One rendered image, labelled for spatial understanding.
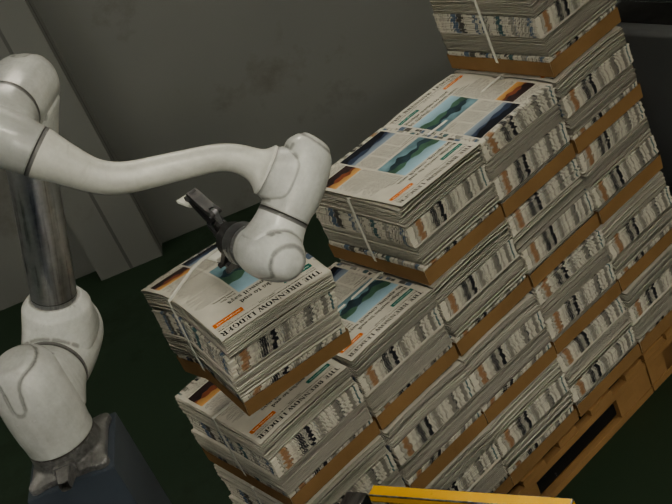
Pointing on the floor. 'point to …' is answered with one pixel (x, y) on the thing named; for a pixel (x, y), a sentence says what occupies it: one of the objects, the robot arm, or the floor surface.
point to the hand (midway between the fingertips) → (198, 226)
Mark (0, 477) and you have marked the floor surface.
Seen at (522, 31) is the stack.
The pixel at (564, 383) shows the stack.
